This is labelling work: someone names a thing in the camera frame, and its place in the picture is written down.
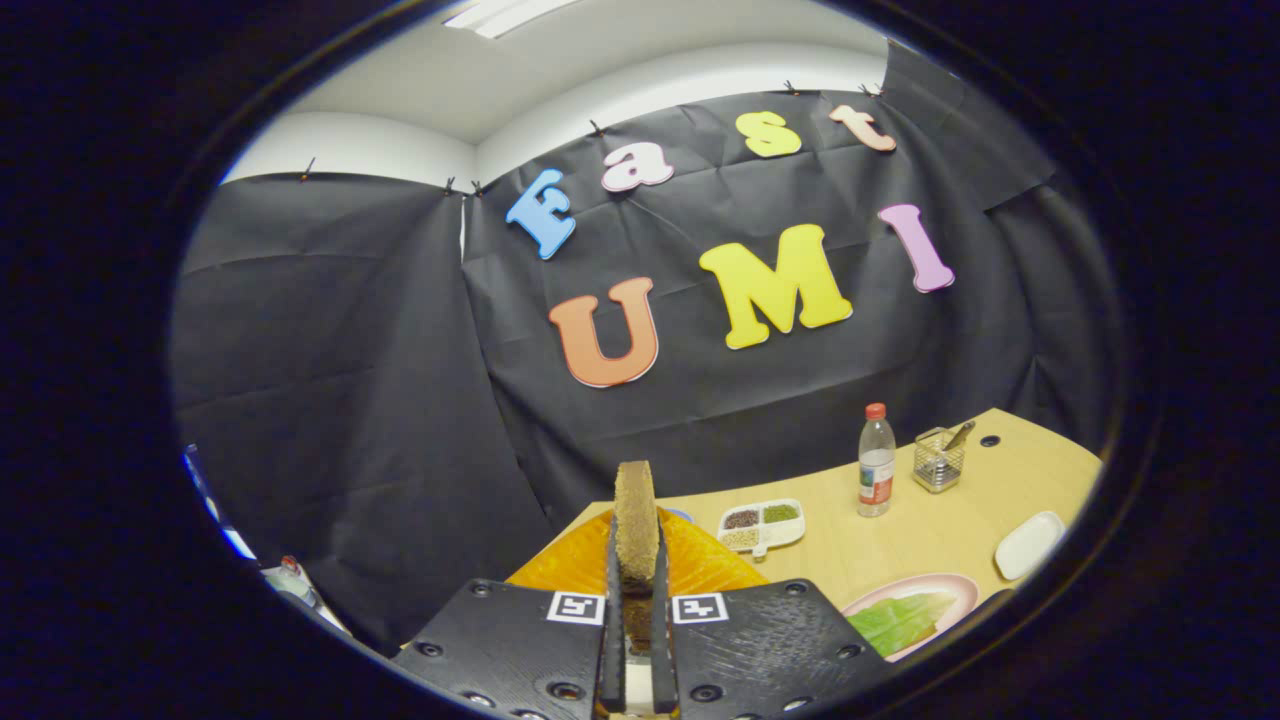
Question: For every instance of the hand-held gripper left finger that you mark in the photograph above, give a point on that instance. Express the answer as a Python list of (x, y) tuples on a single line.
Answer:
[(510, 645)]

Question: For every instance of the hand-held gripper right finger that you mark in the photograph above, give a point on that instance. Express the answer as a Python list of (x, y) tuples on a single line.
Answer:
[(770, 645)]

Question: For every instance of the green lettuce leaf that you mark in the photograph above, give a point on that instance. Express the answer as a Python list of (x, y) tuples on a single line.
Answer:
[(900, 622)]

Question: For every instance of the brown bread slice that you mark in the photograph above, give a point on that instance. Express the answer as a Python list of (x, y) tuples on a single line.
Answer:
[(636, 530)]

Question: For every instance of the white divided condiment tray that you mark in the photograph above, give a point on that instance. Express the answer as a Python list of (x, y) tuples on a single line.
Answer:
[(762, 528)]

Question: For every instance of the small blue plate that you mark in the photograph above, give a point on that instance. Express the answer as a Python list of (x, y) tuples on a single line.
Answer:
[(680, 514)]

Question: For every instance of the pink round plate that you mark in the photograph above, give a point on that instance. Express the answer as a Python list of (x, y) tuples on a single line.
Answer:
[(962, 590)]

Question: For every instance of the clear bottle with red label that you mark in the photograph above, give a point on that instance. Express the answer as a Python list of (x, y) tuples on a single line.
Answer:
[(876, 470)]

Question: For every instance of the small plastic bottle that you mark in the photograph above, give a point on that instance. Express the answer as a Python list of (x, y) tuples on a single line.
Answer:
[(292, 580)]

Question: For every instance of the white rectangular plate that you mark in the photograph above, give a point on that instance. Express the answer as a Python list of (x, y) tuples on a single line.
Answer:
[(1030, 545)]

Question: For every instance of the black backdrop cloth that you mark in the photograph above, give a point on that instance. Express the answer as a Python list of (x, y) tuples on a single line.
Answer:
[(350, 400)]

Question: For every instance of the ceiling light panel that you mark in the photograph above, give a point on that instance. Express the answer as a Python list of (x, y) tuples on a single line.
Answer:
[(500, 14)]

